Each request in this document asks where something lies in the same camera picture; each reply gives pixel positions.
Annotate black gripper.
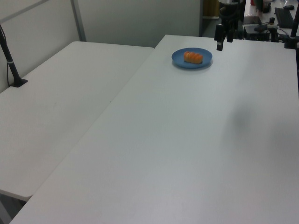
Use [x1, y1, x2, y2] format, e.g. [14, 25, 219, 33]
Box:
[214, 4, 242, 51]

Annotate orange bread roll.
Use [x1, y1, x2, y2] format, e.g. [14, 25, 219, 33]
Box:
[183, 51, 203, 64]

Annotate black electronics box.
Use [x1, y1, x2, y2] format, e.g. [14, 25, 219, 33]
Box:
[242, 23, 272, 42]

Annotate blue round plate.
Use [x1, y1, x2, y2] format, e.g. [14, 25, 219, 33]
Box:
[171, 48, 214, 69]

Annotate black keyboard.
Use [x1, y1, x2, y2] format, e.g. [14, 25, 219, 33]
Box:
[274, 7, 295, 27]

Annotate adjacent white table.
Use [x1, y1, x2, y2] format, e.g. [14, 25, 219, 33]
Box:
[0, 41, 155, 202]

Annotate black camera pole with clamp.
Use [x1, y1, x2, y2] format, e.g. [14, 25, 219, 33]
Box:
[283, 13, 299, 49]

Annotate black camera pole with base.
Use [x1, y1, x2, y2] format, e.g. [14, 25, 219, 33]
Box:
[0, 23, 28, 88]

